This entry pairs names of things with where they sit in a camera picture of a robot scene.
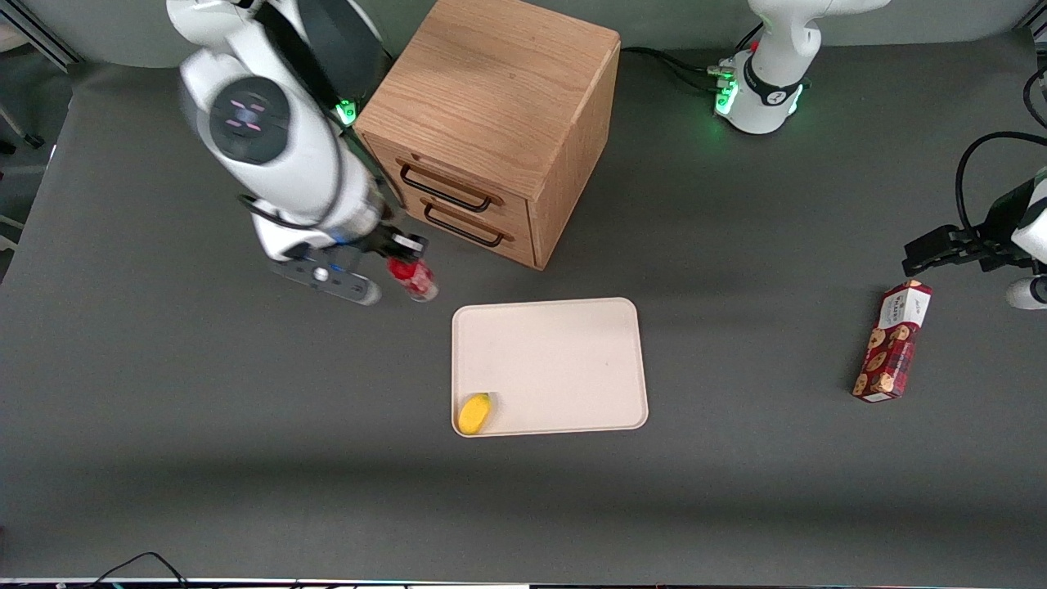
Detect red cookie box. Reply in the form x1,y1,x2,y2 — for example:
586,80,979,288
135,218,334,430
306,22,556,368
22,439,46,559
852,280,933,404

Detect black base cable bundle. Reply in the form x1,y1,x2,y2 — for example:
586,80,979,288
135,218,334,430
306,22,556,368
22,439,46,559
619,25,766,92

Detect aluminium frame rail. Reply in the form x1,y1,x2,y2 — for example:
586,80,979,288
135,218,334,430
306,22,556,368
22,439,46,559
0,0,84,71

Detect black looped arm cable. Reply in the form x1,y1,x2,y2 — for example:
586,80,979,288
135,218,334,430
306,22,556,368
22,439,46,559
955,131,1047,240

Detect short black arm cable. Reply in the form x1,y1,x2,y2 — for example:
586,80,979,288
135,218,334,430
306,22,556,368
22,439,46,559
1022,69,1047,130

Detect thin black table-edge cable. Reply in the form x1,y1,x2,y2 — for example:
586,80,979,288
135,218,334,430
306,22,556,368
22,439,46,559
80,551,191,589

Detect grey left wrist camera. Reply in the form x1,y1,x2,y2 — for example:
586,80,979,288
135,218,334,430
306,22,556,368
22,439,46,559
1005,277,1047,311

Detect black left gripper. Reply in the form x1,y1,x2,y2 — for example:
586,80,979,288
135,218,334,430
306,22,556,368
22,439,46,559
902,178,1038,278

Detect black metal drawer handle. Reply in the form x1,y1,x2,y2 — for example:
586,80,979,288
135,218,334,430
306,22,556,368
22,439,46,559
398,163,494,214
422,203,505,248

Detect beige rectangular tray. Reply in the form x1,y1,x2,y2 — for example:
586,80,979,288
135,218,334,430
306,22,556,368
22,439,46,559
451,297,649,438

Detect yellow toy lemon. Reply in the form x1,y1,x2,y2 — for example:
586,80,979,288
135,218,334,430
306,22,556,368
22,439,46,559
457,393,492,435

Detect red coke bottle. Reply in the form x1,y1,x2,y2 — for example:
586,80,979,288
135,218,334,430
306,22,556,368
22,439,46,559
388,255,440,303

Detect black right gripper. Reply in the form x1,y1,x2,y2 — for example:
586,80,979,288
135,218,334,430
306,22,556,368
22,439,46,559
323,214,430,276

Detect wooden two-drawer cabinet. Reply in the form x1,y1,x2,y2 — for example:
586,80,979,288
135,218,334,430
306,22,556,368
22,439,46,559
353,0,622,272

